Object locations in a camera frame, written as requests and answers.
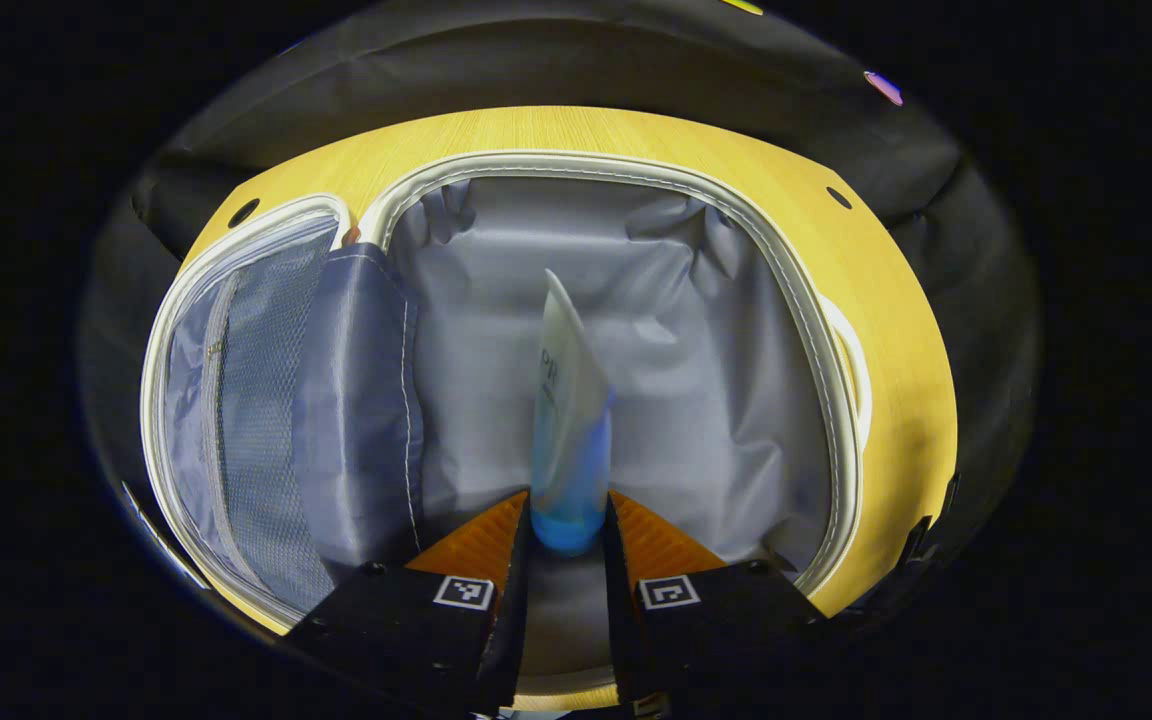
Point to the clear blue skincare tube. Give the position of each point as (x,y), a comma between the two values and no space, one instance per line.
(571,400)

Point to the white suitcase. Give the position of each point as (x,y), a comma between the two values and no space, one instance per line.
(696,400)

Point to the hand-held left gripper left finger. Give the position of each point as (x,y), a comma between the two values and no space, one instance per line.
(514,620)

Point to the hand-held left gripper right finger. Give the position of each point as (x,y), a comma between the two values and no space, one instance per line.
(621,640)

